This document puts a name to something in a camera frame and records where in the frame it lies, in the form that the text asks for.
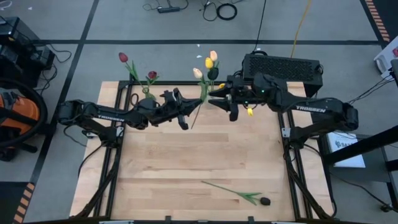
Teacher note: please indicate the black power strip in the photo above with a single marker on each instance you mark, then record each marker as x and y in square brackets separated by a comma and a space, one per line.
[168, 10]

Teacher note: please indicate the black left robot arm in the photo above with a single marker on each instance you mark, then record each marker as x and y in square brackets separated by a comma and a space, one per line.
[102, 113]

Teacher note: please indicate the black equipment stack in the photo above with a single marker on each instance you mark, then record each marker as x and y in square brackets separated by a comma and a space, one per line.
[18, 53]

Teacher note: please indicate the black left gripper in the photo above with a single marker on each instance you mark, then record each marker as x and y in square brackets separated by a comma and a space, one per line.
[163, 111]

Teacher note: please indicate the white box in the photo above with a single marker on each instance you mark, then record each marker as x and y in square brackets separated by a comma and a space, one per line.
[384, 60]

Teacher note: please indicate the black caster wheel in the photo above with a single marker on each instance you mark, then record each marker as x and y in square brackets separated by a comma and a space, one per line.
[386, 208]

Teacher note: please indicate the orange and black vacuum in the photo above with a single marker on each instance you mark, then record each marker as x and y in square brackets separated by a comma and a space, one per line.
[18, 113]

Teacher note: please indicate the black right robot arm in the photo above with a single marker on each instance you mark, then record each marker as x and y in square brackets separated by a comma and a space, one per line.
[311, 109]

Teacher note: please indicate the red artificial tulip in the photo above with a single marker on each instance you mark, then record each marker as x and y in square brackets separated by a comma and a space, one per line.
[152, 74]
[123, 57]

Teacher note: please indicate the peach artificial tulip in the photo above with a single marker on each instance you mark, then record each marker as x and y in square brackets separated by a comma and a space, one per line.
[213, 55]

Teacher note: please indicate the black metal table frame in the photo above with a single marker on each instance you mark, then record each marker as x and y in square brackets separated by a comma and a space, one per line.
[168, 83]

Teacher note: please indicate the white printed booklet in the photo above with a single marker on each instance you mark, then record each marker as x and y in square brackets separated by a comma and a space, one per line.
[348, 152]

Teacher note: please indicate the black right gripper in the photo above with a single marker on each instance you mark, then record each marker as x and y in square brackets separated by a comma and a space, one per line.
[245, 95]

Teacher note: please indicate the dark purple artificial tulip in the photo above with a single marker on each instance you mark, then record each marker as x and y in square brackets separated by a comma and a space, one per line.
[213, 73]
[265, 201]

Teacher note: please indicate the cream white artificial tulip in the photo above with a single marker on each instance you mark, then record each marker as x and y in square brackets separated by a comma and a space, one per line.
[197, 73]

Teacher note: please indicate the yellow artificial tulip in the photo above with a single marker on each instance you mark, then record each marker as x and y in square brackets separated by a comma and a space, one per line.
[203, 91]
[209, 63]

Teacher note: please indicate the black computer case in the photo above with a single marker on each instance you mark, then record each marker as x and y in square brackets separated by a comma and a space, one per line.
[280, 65]

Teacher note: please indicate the black side cart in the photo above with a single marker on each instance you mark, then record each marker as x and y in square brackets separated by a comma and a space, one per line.
[360, 145]

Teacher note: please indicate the green glass vase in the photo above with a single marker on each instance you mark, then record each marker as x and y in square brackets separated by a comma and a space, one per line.
[150, 95]

